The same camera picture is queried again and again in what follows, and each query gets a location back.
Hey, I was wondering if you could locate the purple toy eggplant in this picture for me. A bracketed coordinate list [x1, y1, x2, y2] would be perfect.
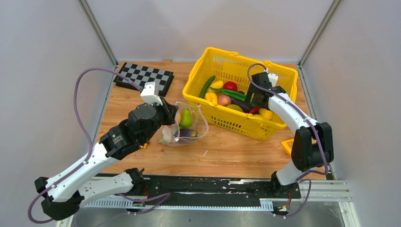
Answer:
[179, 128, 200, 138]

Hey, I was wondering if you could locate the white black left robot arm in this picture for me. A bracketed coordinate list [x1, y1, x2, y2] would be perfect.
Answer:
[35, 98, 179, 220]

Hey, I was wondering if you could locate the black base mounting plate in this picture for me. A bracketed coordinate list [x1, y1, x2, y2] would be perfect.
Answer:
[125, 175, 301, 208]

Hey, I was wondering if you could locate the green toy pea pod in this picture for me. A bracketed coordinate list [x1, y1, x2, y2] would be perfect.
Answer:
[210, 87, 246, 101]

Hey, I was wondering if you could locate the clear zip top bag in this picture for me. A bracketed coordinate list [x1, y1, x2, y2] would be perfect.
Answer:
[157, 101, 209, 146]

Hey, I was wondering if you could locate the red toy chili pepper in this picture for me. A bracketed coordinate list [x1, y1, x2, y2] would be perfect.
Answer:
[249, 106, 261, 115]

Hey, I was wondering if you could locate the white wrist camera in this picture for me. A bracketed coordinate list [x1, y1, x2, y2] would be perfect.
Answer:
[140, 81, 163, 105]
[251, 71, 279, 88]

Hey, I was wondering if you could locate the white green toy cauliflower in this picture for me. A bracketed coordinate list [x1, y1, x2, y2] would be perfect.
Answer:
[158, 126, 174, 145]

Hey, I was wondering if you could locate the yellow plastic basket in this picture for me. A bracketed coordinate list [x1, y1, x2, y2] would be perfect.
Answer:
[183, 47, 298, 141]

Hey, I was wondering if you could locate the yellow toy lemon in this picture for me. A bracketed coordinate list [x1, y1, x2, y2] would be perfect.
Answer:
[259, 108, 273, 120]

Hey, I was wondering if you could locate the yellow toy corn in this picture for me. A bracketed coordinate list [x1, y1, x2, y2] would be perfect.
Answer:
[207, 80, 224, 93]

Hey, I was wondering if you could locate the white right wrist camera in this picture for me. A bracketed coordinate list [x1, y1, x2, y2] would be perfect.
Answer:
[251, 71, 279, 88]

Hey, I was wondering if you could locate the yellow triangular plastic piece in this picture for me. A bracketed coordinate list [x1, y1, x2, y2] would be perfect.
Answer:
[281, 139, 294, 156]

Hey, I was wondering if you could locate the green toy pear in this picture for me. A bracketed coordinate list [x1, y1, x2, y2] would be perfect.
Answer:
[179, 109, 192, 129]

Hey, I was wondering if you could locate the black white checkerboard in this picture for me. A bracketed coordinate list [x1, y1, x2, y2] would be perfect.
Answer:
[118, 62, 174, 96]

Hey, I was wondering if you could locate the long dark purple eggplant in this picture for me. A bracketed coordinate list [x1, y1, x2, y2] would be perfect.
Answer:
[230, 97, 254, 114]

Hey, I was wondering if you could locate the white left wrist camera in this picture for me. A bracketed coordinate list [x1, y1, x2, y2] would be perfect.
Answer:
[140, 81, 163, 105]

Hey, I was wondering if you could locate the yellow toy bell pepper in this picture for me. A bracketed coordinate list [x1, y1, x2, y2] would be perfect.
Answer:
[204, 92, 218, 105]

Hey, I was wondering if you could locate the green toy cucumber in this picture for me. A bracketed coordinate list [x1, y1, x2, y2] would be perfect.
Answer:
[199, 75, 216, 98]

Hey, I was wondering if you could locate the yellow red toy block car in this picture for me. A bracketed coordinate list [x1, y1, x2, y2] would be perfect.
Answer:
[139, 143, 148, 149]

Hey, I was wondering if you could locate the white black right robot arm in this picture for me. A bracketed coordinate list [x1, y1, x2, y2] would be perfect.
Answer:
[248, 82, 334, 198]

